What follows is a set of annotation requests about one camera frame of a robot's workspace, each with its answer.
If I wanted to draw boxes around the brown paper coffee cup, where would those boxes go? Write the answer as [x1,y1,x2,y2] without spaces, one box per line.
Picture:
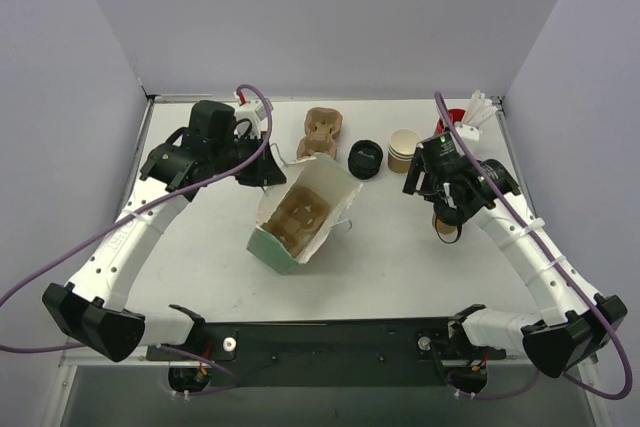
[432,215,458,244]

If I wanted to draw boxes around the green paper takeout bag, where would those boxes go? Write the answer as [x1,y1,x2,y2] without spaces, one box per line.
[246,154,362,275]

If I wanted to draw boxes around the brown cardboard cup carrier stack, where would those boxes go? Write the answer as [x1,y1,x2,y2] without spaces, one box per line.
[296,107,343,159]

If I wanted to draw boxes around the single brown cardboard cup carrier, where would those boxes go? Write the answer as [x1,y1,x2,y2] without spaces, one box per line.
[262,187,331,257]

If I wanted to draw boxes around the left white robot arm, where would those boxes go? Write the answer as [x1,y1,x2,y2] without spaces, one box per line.
[42,99,286,362]

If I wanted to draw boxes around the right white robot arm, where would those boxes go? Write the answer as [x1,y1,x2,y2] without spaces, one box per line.
[403,132,628,378]

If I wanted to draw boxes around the black coffee lid stack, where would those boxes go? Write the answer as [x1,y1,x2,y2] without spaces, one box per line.
[347,139,384,180]

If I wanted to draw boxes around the brown paper cup stack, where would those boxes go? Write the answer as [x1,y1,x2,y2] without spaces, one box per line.
[388,129,419,174]

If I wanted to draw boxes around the red straw holder cup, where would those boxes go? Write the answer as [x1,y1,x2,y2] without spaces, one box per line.
[434,108,466,135]

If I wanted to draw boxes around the white wrapped straws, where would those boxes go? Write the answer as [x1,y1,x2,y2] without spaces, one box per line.
[461,90,498,128]

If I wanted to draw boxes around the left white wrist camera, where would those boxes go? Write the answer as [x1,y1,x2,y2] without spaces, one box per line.
[235,99,267,139]

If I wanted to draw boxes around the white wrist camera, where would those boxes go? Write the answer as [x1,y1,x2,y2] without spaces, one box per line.
[454,122,482,143]
[235,99,267,139]

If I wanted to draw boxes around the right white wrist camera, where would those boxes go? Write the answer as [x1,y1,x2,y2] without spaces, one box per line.
[454,122,482,143]

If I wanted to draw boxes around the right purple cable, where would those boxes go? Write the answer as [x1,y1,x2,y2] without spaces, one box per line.
[433,91,632,401]

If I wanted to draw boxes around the purple cable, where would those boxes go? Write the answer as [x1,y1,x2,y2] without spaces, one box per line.
[433,91,632,401]
[0,84,274,396]

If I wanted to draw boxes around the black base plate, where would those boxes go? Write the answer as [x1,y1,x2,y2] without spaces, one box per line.
[146,317,506,387]

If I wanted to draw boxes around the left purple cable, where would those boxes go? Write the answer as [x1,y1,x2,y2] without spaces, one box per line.
[0,84,274,396]

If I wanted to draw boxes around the aluminium front rail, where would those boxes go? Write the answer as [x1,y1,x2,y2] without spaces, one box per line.
[71,325,169,362]

